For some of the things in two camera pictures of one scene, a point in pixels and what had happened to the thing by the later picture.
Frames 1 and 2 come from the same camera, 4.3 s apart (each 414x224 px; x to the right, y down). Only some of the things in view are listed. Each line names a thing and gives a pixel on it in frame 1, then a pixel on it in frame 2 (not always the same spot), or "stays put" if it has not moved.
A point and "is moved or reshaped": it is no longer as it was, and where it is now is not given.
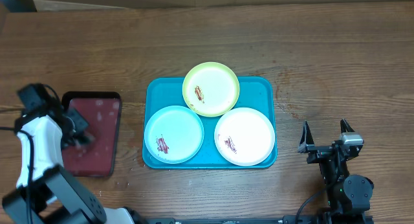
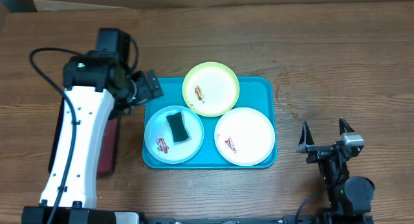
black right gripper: [319, 152] stays put
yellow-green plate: [211, 89] stays put
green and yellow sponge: [84, 140] is moved or reshaped
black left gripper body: [74, 118] -> [143, 91]
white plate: [244, 136] stays put
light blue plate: [174, 134] stays put
